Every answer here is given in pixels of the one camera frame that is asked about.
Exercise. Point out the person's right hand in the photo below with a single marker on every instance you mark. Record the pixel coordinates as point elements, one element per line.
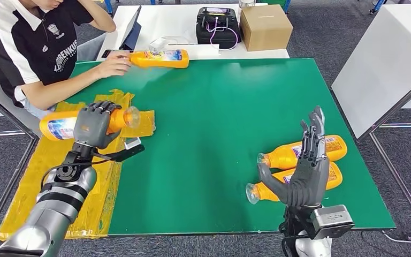
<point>115,65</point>

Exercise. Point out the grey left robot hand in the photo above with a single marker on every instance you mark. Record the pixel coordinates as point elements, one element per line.
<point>92,124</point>

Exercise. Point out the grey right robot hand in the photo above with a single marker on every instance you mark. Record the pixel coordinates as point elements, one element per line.
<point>308,181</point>

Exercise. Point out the orange detergent bottle clear cap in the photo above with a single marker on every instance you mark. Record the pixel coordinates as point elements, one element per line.
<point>156,62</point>
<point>265,193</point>
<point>118,119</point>
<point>280,159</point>

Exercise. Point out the person's left forearm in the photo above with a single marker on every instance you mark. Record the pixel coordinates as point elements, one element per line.
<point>101,19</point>

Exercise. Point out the person's right forearm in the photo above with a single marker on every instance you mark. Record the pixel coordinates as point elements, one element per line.
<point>63,87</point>

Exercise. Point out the black smartphone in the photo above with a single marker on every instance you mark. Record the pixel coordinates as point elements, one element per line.
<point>108,53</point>

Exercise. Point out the tablet in dark blue case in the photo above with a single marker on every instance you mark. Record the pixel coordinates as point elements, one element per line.
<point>131,33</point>

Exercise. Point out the white power adapter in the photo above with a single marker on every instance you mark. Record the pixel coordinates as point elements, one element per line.
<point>157,44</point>

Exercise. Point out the blue metal rack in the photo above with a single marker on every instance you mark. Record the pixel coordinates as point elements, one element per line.
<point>108,6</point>
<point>378,5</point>
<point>288,5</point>

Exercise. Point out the clear plastic bag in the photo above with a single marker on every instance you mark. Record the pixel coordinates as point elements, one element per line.
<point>177,40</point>

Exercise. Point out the white desk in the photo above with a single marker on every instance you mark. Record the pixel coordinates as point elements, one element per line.
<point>170,21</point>

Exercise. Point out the flat white box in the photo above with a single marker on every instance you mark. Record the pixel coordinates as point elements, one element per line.
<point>203,51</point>

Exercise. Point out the black remote controller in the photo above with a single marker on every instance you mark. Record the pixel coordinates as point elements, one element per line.
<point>205,35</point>

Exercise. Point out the yellow taped plastic sheet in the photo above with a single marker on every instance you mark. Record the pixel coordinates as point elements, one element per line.
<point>21,198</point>

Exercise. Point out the person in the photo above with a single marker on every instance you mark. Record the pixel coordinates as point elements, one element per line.
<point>14,46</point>

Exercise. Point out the clear glass jar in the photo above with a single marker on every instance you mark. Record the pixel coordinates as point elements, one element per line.
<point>247,3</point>

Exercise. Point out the brown cardboard box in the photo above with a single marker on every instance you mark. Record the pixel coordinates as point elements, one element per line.
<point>265,32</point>

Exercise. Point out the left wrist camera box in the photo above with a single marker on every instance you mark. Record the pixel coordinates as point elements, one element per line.
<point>132,145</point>

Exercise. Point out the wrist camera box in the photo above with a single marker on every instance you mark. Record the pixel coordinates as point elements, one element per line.
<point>333,220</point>
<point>132,145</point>

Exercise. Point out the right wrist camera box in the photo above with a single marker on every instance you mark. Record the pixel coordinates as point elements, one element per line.
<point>333,220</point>

